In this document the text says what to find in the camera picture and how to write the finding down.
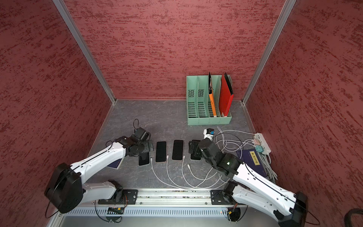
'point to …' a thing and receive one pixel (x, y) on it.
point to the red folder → (225, 97)
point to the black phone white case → (196, 155)
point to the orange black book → (211, 96)
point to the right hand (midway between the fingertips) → (195, 147)
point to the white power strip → (259, 136)
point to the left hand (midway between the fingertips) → (144, 150)
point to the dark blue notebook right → (251, 157)
